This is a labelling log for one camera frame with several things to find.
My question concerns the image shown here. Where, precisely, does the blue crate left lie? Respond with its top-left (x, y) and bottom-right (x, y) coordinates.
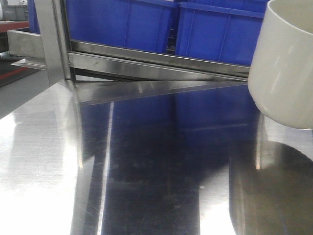
top-left (27, 0), bottom-right (181, 53)

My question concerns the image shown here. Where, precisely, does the blue crate right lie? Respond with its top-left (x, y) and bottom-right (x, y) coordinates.
top-left (175, 0), bottom-right (267, 66)

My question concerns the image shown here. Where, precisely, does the blue crate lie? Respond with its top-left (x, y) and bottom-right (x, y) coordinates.
top-left (175, 0), bottom-right (267, 66)
top-left (27, 0), bottom-right (181, 53)

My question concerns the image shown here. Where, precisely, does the steel shelf frame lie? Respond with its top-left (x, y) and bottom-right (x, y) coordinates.
top-left (8, 0), bottom-right (250, 84)

